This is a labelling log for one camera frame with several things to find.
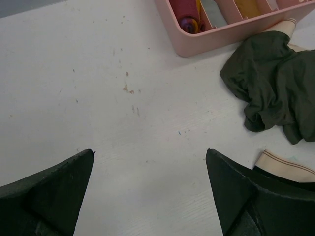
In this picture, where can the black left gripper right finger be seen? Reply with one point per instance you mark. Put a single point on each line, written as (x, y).
(249, 203)

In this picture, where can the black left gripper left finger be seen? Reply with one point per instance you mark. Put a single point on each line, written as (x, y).
(46, 203)

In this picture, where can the black underwear beige waistband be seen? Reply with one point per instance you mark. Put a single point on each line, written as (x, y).
(285, 171)

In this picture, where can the olive green underwear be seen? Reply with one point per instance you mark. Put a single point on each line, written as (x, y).
(276, 82)

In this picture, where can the grey rolled underwear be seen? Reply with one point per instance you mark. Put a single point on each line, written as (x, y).
(213, 13)

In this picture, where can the mustard brown rolled underwear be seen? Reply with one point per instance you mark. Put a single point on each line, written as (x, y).
(248, 8)

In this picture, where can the maroon rolled underwear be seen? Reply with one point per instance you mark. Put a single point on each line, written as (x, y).
(187, 13)

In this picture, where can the pink divided storage box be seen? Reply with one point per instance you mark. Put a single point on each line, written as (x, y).
(237, 29)

